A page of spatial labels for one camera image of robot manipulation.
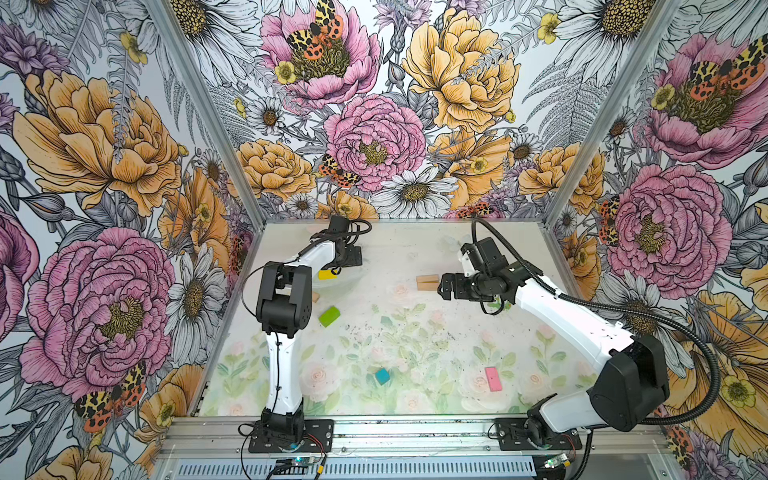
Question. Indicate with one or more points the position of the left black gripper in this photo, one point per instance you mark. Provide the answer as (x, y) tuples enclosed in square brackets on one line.
[(353, 257)]

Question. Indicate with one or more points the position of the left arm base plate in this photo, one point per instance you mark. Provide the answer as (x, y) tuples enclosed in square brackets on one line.
[(317, 437)]

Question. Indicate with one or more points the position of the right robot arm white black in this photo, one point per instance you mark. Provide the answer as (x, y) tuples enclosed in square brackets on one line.
[(631, 371)]

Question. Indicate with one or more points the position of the white vented cable duct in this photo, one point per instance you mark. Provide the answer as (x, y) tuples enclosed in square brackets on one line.
[(511, 467)]

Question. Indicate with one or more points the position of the lime green block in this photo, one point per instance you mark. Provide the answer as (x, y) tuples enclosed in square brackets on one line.
[(328, 317)]

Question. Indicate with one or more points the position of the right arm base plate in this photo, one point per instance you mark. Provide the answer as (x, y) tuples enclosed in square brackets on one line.
[(510, 433)]

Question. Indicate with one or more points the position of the aluminium front rail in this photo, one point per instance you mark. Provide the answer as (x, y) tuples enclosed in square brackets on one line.
[(388, 436)]

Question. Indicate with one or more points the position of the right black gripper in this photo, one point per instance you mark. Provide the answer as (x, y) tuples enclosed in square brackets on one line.
[(446, 283)]

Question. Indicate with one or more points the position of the yellow long block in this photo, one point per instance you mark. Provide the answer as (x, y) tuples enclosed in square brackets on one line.
[(324, 275)]

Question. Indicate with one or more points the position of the pink block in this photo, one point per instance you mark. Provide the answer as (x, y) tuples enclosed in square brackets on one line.
[(493, 379)]

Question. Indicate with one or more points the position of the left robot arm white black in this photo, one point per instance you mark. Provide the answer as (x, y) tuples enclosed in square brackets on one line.
[(283, 309)]

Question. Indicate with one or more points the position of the teal cube block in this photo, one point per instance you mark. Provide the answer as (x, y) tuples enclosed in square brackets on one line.
[(382, 376)]

